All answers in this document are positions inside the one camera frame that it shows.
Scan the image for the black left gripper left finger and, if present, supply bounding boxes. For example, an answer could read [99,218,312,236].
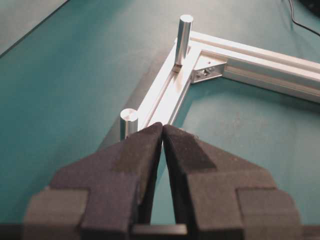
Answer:
[23,122,163,240]

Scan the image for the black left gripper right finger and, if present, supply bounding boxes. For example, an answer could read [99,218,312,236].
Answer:
[163,125,302,240]

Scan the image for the short aluminium near pin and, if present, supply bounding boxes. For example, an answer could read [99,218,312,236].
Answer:
[120,108,139,140]

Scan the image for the tall aluminium corner pin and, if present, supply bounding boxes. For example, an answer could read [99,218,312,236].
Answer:
[173,14,194,73]

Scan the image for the aluminium corner bracket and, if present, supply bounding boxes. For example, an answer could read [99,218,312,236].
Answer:
[190,50,228,84]

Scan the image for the aluminium extrusion frame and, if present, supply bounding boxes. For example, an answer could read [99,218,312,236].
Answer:
[137,31,320,130]

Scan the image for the thin black cable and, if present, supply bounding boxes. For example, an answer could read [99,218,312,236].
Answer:
[284,0,320,36]

